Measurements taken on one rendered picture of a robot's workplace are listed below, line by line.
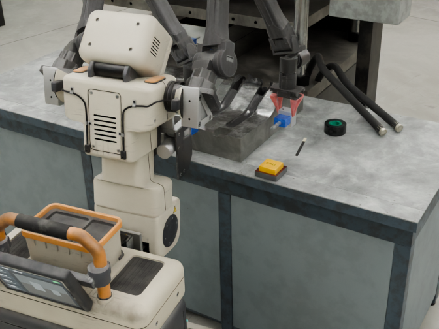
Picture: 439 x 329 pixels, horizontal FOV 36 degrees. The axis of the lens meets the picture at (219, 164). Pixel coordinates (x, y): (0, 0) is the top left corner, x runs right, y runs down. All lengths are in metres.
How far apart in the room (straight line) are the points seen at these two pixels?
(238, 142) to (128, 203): 0.47
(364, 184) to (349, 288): 0.37
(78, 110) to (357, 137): 1.07
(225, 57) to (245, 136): 0.48
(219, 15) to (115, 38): 0.29
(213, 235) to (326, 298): 0.47
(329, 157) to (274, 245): 0.36
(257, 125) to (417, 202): 0.61
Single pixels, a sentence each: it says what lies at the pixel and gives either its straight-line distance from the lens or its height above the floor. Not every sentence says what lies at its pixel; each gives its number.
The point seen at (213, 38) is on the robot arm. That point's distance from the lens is 1.86.
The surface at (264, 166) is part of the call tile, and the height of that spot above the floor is 0.84.
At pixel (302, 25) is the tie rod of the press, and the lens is 2.84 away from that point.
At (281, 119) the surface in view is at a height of 0.95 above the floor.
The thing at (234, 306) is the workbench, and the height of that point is 0.17.
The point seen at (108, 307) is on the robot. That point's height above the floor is 0.80.
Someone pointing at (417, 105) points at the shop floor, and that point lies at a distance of 4.81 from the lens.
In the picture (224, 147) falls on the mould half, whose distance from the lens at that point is 2.28.
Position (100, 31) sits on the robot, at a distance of 1.85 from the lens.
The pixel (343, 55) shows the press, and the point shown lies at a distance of 3.31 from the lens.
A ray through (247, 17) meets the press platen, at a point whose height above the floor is 1.03.
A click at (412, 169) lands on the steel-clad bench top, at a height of 0.80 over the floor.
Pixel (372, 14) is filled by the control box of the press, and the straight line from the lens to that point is 2.85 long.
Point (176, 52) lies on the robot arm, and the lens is 2.24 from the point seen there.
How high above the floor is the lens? 1.89
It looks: 29 degrees down
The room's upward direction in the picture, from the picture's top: 1 degrees counter-clockwise
